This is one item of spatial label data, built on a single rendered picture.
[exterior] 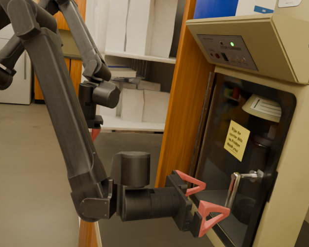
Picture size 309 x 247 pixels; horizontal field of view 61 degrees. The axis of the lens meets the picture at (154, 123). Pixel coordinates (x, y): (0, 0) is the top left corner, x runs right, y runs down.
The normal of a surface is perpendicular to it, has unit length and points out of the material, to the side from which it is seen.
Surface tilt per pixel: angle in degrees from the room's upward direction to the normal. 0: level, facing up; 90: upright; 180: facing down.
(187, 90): 90
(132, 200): 38
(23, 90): 90
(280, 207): 90
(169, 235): 0
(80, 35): 55
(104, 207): 75
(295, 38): 90
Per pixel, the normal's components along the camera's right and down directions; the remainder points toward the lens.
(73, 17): -0.26, -0.38
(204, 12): -0.94, -0.04
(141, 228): 0.15, -0.95
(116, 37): -0.11, 0.32
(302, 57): 0.30, 0.32
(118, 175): -0.14, 0.00
